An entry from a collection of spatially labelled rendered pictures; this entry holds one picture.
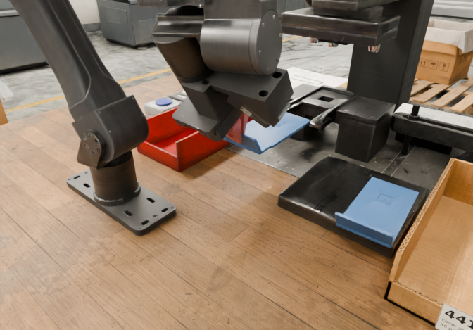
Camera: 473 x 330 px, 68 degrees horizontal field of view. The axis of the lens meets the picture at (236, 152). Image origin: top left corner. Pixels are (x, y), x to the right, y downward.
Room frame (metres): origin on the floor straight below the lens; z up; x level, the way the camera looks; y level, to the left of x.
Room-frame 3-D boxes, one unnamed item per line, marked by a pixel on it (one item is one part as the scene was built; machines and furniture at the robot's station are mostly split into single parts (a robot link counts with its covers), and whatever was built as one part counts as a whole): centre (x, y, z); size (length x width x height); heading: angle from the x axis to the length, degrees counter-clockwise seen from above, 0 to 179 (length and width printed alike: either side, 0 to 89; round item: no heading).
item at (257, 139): (0.50, -0.05, 1.00); 0.15 x 0.07 x 0.03; 140
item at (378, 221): (0.39, -0.20, 0.93); 0.15 x 0.07 x 0.03; 143
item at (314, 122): (0.57, -0.16, 0.98); 0.07 x 0.02 x 0.01; 141
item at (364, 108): (0.66, -0.19, 0.98); 0.20 x 0.10 x 0.01; 51
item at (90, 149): (0.45, 0.17, 1.00); 0.09 x 0.06 x 0.06; 151
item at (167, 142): (0.65, 0.07, 0.93); 0.25 x 0.12 x 0.06; 141
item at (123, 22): (7.69, -0.01, 0.49); 5.51 x 1.02 x 0.97; 137
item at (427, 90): (3.41, -1.90, 0.07); 1.20 x 1.00 x 0.14; 134
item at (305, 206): (0.44, -0.18, 0.91); 0.17 x 0.16 x 0.02; 51
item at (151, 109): (0.78, 0.17, 0.90); 0.07 x 0.07 x 0.06; 51
